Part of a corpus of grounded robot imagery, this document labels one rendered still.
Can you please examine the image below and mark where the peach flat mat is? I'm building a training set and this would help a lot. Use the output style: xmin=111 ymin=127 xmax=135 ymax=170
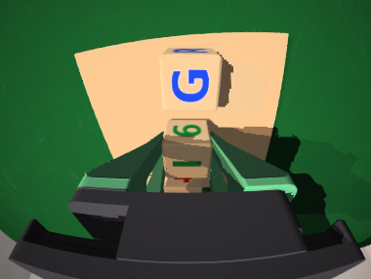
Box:
xmin=74 ymin=32 xmax=288 ymax=161

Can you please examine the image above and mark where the beige letter block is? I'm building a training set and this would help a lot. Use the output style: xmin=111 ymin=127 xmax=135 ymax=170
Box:
xmin=162 ymin=120 xmax=213 ymax=178
xmin=164 ymin=177 xmax=202 ymax=192
xmin=159 ymin=48 xmax=223 ymax=111

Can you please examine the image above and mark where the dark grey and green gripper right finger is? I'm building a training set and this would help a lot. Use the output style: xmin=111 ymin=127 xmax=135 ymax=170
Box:
xmin=209 ymin=131 xmax=297 ymax=203

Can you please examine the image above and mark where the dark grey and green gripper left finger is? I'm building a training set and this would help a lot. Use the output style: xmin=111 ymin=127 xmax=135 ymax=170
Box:
xmin=77 ymin=131 xmax=165 ymax=192

